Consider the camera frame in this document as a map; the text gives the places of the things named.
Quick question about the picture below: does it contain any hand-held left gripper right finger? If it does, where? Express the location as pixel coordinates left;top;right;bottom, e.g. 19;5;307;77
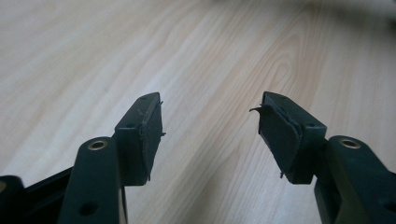
248;91;396;224

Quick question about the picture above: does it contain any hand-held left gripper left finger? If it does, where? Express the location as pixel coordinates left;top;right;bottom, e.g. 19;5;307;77
57;91;167;224

